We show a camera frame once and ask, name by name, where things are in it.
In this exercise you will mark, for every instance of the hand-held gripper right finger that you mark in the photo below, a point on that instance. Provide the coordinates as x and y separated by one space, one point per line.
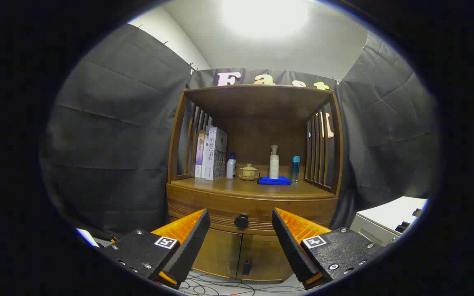
290 246

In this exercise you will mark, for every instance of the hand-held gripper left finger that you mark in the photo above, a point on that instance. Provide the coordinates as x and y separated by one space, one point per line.
191 242

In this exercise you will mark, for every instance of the wooden drawer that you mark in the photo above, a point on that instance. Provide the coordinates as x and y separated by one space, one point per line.
220 207

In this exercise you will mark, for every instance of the black drawer knob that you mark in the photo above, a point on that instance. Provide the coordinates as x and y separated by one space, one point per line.
241 220

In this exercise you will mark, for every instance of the wooden cabinet door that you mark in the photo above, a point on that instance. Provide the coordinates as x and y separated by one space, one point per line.
261 259
220 255

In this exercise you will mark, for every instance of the wooden countertop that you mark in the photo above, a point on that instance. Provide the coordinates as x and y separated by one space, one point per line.
237 188

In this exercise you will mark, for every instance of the wooden cabinet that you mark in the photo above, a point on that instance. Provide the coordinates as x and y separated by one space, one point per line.
261 119

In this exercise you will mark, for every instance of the blue folded cloth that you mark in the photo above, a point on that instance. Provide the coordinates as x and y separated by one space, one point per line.
274 181

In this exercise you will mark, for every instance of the clear blue bottle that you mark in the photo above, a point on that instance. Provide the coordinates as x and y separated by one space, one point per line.
295 168

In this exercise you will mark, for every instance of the orange black tool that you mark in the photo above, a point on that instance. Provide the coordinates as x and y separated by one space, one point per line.
113 237

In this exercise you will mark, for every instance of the white pump bottle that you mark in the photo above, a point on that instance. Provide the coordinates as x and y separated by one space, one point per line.
274 164

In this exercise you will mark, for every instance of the white bottle blue cap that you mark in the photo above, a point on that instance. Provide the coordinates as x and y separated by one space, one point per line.
231 168

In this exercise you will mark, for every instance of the beige lidded teacup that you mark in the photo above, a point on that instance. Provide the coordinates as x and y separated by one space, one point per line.
248 172

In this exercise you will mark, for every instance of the purple book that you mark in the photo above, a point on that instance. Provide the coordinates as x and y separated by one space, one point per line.
199 152

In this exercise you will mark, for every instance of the thick white patterned book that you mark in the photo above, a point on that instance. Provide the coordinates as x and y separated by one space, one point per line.
216 154

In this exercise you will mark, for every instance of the thin white book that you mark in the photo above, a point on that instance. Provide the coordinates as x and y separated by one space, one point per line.
206 148

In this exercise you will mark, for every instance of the white device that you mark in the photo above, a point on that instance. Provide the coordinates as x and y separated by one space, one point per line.
87 237

